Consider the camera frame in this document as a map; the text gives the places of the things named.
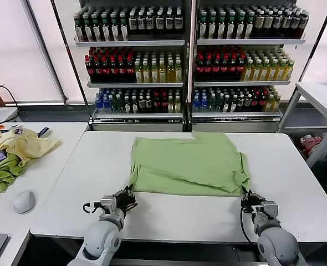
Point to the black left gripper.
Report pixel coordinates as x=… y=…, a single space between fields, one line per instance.
x=126 y=200

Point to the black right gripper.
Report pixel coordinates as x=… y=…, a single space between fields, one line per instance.
x=250 y=202

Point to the light green t-shirt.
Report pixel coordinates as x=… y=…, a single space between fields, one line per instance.
x=180 y=158

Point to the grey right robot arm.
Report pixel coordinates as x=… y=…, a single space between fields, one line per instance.
x=277 y=246

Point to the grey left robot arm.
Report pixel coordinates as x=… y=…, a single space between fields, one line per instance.
x=102 y=238

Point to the pink clothes pile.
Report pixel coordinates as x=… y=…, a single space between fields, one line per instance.
x=309 y=144

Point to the small dark white-cap bottle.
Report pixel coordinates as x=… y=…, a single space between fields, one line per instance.
x=142 y=104
x=226 y=104
x=135 y=105
x=127 y=105
x=233 y=104
x=240 y=104
x=248 y=104
x=148 y=104

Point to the small blue water bottle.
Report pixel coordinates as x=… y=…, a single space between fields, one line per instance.
x=196 y=104
x=204 y=104
x=98 y=105
x=106 y=105

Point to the small red cola bottle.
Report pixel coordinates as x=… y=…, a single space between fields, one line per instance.
x=156 y=104
x=262 y=104
x=164 y=104
x=255 y=104

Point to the small yellow drink bottle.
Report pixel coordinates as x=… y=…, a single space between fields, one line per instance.
x=178 y=105
x=171 y=105
x=276 y=104
x=268 y=104

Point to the dark blue striped cloth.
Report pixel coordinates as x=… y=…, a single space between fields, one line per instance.
x=43 y=132

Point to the white computer mouse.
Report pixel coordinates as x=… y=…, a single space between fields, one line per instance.
x=24 y=201

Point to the pale yellow garment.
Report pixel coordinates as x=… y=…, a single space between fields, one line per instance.
x=27 y=145

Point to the red cap cola bottle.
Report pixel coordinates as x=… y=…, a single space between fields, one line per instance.
x=129 y=70
x=224 y=69
x=90 y=70
x=105 y=70
x=216 y=69
x=233 y=69
x=208 y=69
x=121 y=70
x=113 y=70
x=241 y=69
x=97 y=70
x=199 y=69

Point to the crumpled green garment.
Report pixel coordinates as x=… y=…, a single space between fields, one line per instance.
x=0 y=174

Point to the beverage display shelf unit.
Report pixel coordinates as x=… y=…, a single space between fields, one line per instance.
x=130 y=43
x=249 y=42

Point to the green cap brown bottle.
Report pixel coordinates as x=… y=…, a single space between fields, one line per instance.
x=97 y=29
x=221 y=27
x=106 y=29
x=231 y=27
x=79 y=29
x=249 y=27
x=240 y=27
x=212 y=27
x=88 y=29
x=114 y=29
x=203 y=27
x=123 y=29

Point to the dark bottle white printed label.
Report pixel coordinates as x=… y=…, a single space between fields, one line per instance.
x=133 y=23
x=169 y=23
x=160 y=23
x=178 y=23
x=150 y=23
x=142 y=23

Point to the dark bottle pale label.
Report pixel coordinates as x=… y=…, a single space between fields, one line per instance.
x=259 y=25
x=285 y=25
x=268 y=25
x=303 y=25
x=277 y=25
x=294 y=25

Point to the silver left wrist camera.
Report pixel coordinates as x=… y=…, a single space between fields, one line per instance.
x=108 y=203

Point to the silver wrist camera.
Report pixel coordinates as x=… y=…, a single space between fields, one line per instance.
x=270 y=210
x=108 y=203

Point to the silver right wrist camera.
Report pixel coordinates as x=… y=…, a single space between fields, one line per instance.
x=270 y=210

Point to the white metal frame table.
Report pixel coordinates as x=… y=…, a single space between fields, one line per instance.
x=318 y=94

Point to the grey slanted window post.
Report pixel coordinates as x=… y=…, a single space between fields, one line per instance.
x=47 y=50

